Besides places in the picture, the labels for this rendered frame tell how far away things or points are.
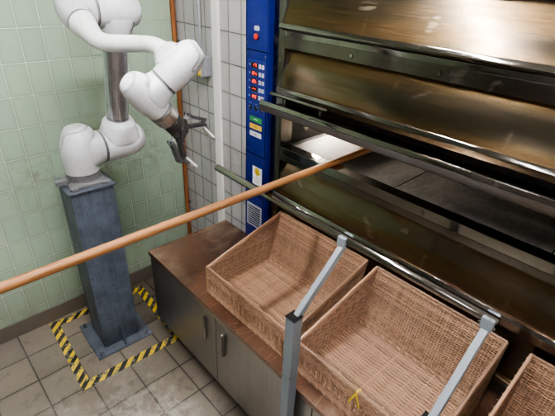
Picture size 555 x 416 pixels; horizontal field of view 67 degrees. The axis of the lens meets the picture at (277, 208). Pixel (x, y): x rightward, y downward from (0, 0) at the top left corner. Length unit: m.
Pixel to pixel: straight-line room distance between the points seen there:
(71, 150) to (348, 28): 1.28
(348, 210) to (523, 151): 0.75
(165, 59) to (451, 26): 0.89
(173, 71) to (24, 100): 1.12
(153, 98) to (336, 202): 0.91
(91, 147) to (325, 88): 1.08
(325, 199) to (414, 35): 0.79
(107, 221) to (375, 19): 1.52
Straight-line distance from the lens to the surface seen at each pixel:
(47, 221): 2.63
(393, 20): 1.58
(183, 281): 2.12
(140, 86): 1.41
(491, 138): 1.44
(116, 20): 1.91
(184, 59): 1.42
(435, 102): 1.52
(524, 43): 1.39
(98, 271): 2.36
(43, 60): 2.38
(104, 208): 2.20
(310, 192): 1.97
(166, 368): 2.52
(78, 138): 2.07
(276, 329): 1.70
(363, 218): 1.81
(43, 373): 2.70
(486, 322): 1.22
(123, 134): 2.12
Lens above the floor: 1.92
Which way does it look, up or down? 30 degrees down
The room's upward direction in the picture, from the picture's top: 3 degrees clockwise
